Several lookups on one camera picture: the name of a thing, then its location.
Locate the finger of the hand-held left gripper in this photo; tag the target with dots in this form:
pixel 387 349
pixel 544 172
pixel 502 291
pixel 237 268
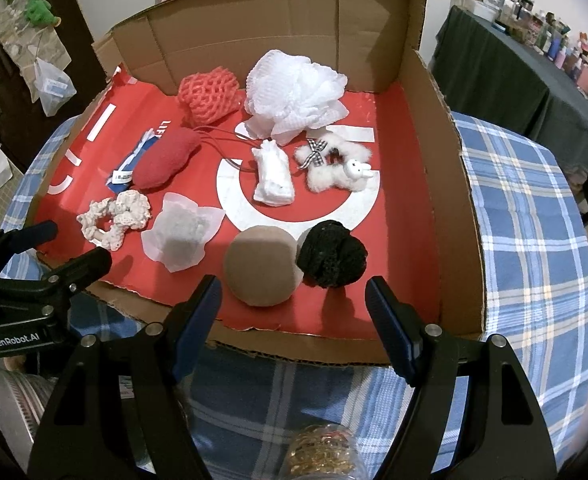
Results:
pixel 19 240
pixel 64 272

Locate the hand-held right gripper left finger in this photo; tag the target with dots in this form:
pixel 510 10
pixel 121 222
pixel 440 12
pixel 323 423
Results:
pixel 196 325

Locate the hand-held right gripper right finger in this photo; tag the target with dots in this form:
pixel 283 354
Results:
pixel 393 330

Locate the tan round sponge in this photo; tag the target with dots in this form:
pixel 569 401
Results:
pixel 261 265

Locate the cream crochet scrunchie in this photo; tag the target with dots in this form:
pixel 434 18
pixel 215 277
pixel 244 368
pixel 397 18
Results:
pixel 129 207

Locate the white nonwoven pouch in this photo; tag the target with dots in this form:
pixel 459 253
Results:
pixel 181 232

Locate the black crochet scrunchie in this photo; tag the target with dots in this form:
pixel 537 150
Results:
pixel 329 255

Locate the blue snack packet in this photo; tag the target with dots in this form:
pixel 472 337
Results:
pixel 136 152

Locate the red fuzzy plush pouch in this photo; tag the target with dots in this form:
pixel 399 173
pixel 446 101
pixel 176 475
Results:
pixel 164 160

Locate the white fluffy scrunchie with bow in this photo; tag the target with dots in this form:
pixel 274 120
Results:
pixel 353 175

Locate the coral foam net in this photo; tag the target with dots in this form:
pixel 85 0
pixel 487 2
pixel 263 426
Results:
pixel 206 92

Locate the white mesh bath pouf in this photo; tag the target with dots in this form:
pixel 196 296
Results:
pixel 294 90

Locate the cardboard box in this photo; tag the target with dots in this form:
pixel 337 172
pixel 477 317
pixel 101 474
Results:
pixel 284 15

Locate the large glass jar metal lid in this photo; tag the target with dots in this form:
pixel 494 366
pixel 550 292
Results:
pixel 14 400

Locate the red printed liner sheet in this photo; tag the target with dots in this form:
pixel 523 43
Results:
pixel 398 210

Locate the blue plaid blanket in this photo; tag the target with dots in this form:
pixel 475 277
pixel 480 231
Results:
pixel 513 260

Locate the small glass jar dried flowers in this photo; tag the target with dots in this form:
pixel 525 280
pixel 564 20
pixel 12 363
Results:
pixel 319 452

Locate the clear plastic bag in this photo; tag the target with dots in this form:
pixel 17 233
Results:
pixel 54 87

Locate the hanging fabric organizer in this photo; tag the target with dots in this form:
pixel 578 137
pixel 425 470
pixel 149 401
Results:
pixel 14 45

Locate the green plush toy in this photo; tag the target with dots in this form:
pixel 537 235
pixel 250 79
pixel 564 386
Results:
pixel 41 10

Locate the dark wooden door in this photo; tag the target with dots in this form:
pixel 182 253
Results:
pixel 69 0

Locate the desk with dark cloth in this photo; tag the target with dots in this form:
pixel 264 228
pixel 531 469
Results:
pixel 498 75

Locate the row of cosmetic bottles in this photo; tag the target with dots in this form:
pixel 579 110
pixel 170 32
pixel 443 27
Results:
pixel 548 30

